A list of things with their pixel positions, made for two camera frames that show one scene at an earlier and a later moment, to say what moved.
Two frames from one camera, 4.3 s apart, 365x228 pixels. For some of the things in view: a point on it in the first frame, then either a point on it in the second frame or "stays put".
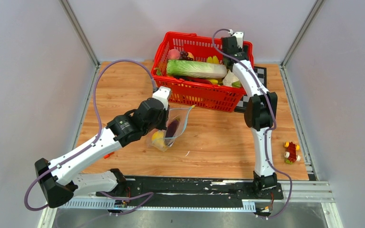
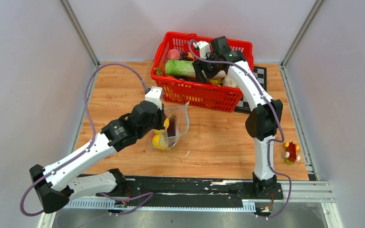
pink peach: [174, 54] stays put
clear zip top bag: [162, 139] stays put
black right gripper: [241, 50] -> [199, 66]
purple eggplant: [171, 128] stays put
